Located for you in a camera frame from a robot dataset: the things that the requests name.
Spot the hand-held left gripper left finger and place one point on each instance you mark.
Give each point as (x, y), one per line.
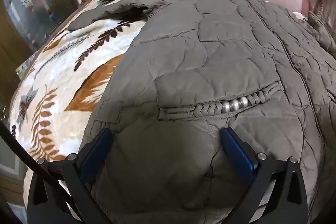
(97, 155)

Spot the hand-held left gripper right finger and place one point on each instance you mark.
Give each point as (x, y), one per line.
(236, 154)

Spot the olive quilted hooded jacket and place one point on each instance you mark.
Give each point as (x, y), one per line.
(210, 56)

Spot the cream leaf-print blanket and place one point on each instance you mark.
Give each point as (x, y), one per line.
(65, 77)

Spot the wooden cabinet with glass door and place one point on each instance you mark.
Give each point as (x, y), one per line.
(34, 3)

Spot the striped floral sofa cushion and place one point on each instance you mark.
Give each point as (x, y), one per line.
(328, 6)

